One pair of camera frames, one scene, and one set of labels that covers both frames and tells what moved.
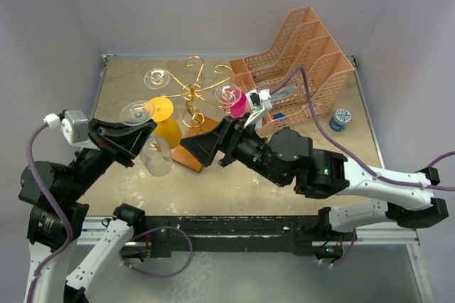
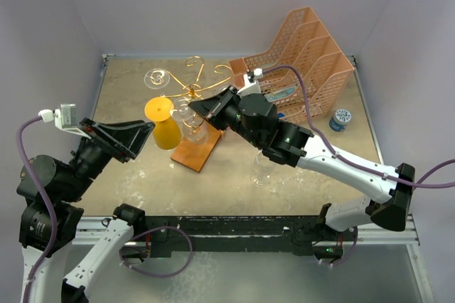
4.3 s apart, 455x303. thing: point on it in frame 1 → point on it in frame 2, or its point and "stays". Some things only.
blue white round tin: x=338 y=122 stays
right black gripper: x=204 y=146 → x=212 y=109
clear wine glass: x=156 y=158 → x=195 y=129
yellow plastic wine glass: x=166 y=127 stays
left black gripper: x=119 y=141 stays
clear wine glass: x=156 y=78 stays
